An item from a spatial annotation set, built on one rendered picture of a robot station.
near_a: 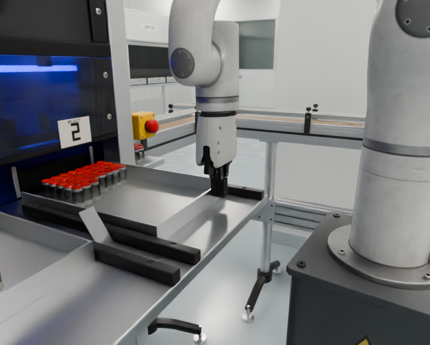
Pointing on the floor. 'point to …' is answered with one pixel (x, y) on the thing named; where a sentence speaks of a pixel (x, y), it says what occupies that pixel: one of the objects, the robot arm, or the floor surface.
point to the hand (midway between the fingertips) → (219, 186)
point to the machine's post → (119, 56)
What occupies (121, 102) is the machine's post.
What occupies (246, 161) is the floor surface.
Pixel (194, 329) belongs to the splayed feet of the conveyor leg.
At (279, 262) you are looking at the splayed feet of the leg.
